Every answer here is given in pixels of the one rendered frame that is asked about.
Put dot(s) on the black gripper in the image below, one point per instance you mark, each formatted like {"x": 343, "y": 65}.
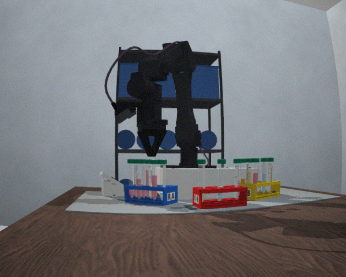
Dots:
{"x": 159, "y": 131}

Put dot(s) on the blue tube rack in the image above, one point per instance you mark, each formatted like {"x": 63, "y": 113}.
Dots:
{"x": 170, "y": 195}

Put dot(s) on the grey flat mat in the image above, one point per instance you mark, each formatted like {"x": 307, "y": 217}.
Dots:
{"x": 95, "y": 202}

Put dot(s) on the yellow rack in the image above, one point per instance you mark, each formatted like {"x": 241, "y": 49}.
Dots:
{"x": 251, "y": 194}

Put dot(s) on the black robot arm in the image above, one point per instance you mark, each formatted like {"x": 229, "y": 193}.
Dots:
{"x": 141, "y": 85}

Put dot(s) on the red tube rack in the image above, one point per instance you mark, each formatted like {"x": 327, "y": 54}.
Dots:
{"x": 224, "y": 203}

